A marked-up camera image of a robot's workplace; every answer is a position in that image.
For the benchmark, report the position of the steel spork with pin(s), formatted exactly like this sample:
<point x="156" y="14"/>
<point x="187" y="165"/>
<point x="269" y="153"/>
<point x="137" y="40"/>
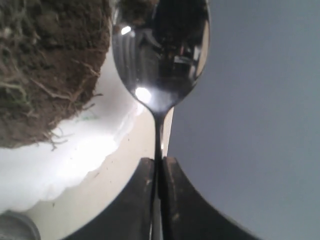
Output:
<point x="160" y="49"/>

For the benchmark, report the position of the round steel plate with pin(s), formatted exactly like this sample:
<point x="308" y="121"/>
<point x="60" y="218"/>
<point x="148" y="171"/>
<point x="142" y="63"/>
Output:
<point x="16" y="226"/>

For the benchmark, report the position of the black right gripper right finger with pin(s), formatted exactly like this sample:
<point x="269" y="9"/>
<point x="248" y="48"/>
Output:
<point x="186" y="215"/>

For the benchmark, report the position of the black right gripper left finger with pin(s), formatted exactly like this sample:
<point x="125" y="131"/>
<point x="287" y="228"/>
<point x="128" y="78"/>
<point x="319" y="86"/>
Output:
<point x="128" y="216"/>

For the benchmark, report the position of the brown soil clump with roots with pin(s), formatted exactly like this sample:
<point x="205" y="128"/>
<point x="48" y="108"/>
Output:
<point x="51" y="54"/>

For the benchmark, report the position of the white plastic flower pot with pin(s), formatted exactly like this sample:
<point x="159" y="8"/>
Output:
<point x="42" y="171"/>

